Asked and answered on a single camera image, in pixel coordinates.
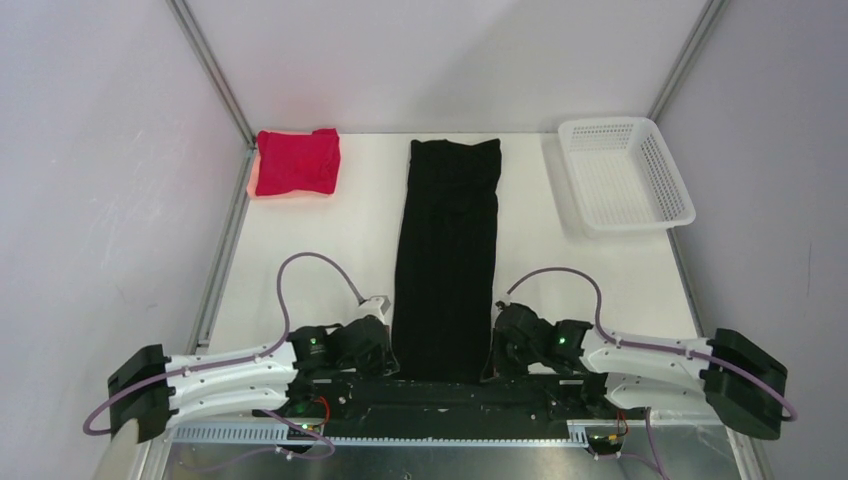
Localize black t shirt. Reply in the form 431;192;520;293
392;139;502;383

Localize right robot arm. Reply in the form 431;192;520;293
487;302;788;441

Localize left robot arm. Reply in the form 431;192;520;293
97;314;399;442

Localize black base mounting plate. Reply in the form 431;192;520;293
275;372;645;441

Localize white plastic basket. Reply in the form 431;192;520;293
557;116;696;238

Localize folded peach t shirt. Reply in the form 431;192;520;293
245;153;321;200

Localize folded red t shirt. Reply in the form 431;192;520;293
257;128;341;196

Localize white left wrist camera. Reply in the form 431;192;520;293
357;295;391;327

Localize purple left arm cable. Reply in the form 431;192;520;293
82;251;369;462

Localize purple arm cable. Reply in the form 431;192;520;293
504;266;800;478
82;251;369;462

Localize aluminium front rail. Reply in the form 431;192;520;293
141;376;761;479

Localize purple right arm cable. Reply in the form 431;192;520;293
504;266;800;478

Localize aluminium frame post left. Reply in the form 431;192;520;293
166;0;256;147

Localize aluminium frame post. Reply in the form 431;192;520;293
647;0;730;123
166;0;256;147

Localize aluminium frame post right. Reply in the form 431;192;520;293
647;0;730;123

